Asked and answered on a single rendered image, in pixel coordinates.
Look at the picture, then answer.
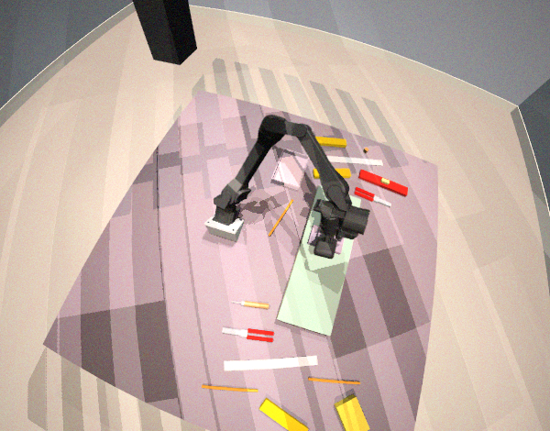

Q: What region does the white flat bar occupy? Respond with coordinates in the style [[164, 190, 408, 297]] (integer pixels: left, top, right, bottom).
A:
[[224, 356, 318, 371], [327, 156, 383, 166]]

